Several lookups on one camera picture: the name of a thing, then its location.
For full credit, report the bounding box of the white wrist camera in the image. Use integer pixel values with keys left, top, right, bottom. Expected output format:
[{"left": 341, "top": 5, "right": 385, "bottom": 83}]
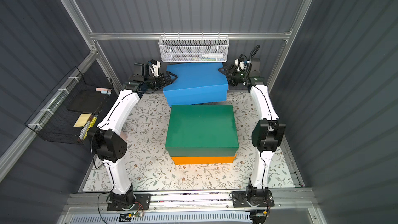
[
  {"left": 235, "top": 54, "right": 248, "bottom": 72},
  {"left": 148, "top": 59, "right": 161, "bottom": 77}
]

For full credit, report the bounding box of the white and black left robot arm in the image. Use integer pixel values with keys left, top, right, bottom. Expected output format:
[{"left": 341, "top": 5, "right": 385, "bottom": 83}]
[{"left": 87, "top": 60, "right": 229, "bottom": 195}]

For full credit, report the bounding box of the orange shoebox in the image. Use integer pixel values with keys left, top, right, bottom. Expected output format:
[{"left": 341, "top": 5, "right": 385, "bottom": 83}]
[{"left": 171, "top": 156, "right": 236, "bottom": 165}]

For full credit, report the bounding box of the white wire mesh basket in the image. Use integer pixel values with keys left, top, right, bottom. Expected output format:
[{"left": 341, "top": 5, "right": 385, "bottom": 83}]
[{"left": 158, "top": 35, "right": 230, "bottom": 63}]

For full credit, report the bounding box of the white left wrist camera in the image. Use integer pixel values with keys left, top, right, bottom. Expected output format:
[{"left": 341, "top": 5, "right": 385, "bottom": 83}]
[{"left": 148, "top": 59, "right": 161, "bottom": 77}]

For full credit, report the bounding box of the white marker in basket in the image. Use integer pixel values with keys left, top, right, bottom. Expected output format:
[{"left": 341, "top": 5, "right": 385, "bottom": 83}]
[{"left": 201, "top": 53, "right": 224, "bottom": 60}]

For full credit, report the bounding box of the yellow sticky note pad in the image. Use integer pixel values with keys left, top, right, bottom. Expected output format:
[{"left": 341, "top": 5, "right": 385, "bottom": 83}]
[{"left": 74, "top": 114, "right": 92, "bottom": 127}]

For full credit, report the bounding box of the black wire wall basket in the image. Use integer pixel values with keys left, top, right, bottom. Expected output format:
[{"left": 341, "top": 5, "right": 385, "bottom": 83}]
[{"left": 25, "top": 70, "right": 116, "bottom": 145}]

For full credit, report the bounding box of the blue shoebox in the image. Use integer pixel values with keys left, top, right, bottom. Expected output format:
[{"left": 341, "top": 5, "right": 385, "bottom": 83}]
[{"left": 163, "top": 63, "right": 229, "bottom": 107}]

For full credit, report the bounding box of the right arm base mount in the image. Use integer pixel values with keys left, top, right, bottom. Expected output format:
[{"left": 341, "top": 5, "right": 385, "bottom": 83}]
[{"left": 230, "top": 188, "right": 275, "bottom": 208}]

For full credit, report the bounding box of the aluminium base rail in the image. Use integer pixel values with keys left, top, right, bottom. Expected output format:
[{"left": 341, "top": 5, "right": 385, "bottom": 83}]
[{"left": 62, "top": 188, "right": 319, "bottom": 214}]

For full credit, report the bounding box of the green shoebox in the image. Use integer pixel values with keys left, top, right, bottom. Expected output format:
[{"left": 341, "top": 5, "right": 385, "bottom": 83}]
[{"left": 165, "top": 105, "right": 239, "bottom": 157}]

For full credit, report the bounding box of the black notebook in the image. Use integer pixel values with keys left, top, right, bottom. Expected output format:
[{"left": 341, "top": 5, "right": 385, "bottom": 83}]
[{"left": 66, "top": 90, "right": 108, "bottom": 114}]

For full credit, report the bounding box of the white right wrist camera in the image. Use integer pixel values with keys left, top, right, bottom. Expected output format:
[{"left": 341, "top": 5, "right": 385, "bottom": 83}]
[{"left": 235, "top": 54, "right": 248, "bottom": 72}]

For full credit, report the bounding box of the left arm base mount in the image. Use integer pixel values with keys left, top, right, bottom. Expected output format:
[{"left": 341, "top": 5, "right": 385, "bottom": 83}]
[{"left": 106, "top": 192, "right": 151, "bottom": 211}]

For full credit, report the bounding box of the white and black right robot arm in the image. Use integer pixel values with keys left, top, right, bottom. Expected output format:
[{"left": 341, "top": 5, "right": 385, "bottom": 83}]
[{"left": 225, "top": 64, "right": 286, "bottom": 197}]

